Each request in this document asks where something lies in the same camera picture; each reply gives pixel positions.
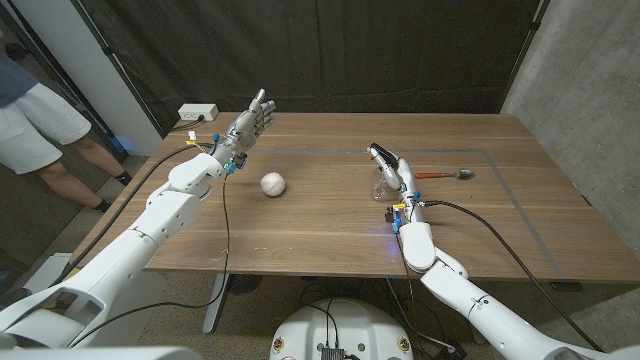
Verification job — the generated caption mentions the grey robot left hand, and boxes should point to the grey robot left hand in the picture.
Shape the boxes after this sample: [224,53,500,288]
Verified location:
[212,88,277,174]

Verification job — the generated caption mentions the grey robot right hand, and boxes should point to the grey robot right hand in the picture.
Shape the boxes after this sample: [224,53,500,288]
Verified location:
[368,144,426,225]

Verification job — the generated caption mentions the clear spray bottle black pump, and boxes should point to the clear spray bottle black pump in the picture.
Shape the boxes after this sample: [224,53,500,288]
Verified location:
[368,142,401,202]

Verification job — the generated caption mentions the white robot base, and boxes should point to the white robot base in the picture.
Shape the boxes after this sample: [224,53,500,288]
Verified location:
[269,298,415,360]

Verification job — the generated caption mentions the white power strip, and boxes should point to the white power strip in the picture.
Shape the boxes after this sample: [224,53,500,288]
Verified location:
[177,103,220,122]

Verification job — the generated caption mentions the white baseball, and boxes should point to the white baseball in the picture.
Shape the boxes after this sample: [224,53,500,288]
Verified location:
[259,171,287,198]

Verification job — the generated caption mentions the black backdrop curtain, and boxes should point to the black backdrop curtain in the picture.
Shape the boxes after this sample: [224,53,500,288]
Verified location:
[74,0,544,134]

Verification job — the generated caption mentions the black backdrop stand pole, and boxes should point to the black backdrop stand pole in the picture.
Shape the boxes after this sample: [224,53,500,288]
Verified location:
[499,0,551,114]
[69,0,166,139]

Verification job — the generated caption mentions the black round floor fan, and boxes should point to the black round floor fan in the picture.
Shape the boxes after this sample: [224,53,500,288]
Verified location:
[227,273,264,296]

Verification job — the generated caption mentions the white table leg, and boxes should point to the white table leg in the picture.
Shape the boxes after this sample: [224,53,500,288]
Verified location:
[202,273,230,335]

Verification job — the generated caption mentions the standing person white shorts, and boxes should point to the standing person white shorts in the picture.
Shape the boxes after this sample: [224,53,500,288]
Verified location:
[0,29,134,214]

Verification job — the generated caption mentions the metal spoon red handle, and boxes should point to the metal spoon red handle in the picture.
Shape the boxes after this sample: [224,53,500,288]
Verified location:
[414,168,475,181]

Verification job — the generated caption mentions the black power strip cable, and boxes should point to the black power strip cable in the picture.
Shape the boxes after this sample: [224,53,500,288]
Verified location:
[172,115,206,132]

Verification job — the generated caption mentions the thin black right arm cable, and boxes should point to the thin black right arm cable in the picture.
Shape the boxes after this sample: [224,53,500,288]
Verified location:
[394,232,416,301]

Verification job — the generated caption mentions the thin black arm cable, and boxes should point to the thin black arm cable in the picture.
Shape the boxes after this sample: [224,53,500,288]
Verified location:
[394,232,416,301]
[69,172,231,349]

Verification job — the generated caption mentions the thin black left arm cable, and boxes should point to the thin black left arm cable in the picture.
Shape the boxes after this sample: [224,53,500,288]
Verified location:
[69,172,231,349]

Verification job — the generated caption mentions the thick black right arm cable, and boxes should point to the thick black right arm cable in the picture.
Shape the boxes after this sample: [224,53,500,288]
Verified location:
[422,199,606,354]

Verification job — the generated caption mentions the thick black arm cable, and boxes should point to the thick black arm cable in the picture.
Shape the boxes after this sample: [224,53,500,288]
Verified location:
[422,199,606,354]
[49,143,216,289]

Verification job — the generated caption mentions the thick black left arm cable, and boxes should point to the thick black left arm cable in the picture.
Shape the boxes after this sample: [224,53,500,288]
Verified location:
[49,143,216,289]

